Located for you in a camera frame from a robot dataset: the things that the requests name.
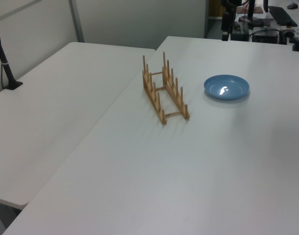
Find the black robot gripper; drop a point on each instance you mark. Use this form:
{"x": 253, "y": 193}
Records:
{"x": 230, "y": 4}

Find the grey metal partition post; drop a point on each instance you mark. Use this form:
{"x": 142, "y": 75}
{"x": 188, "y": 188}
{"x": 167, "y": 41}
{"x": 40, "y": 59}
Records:
{"x": 76, "y": 22}

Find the black monitor stand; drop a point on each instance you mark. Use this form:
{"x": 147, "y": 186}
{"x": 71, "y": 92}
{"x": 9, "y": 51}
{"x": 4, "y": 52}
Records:
{"x": 251, "y": 18}

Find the dark computer mouse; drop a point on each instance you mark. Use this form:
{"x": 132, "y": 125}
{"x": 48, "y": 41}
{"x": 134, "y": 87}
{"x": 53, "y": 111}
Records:
{"x": 292, "y": 5}

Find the black computer keyboard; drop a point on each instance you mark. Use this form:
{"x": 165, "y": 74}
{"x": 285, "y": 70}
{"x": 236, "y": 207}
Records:
{"x": 281, "y": 16}

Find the wooden plate rack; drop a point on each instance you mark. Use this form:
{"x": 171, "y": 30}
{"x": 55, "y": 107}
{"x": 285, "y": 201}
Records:
{"x": 164, "y": 90}

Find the brown desk mat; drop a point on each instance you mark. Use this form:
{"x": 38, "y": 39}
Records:
{"x": 258, "y": 9}

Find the blue round plate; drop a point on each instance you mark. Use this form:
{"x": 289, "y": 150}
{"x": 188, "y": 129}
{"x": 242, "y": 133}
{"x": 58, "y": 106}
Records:
{"x": 226, "y": 87}

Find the black electronics box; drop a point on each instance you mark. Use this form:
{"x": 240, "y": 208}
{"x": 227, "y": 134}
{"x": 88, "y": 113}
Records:
{"x": 265, "y": 36}

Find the black camera stand with base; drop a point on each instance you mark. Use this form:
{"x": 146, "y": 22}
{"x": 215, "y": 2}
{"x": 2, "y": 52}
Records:
{"x": 3, "y": 63}

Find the black device with green light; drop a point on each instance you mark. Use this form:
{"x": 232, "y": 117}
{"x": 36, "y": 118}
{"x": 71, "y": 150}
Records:
{"x": 240, "y": 35}

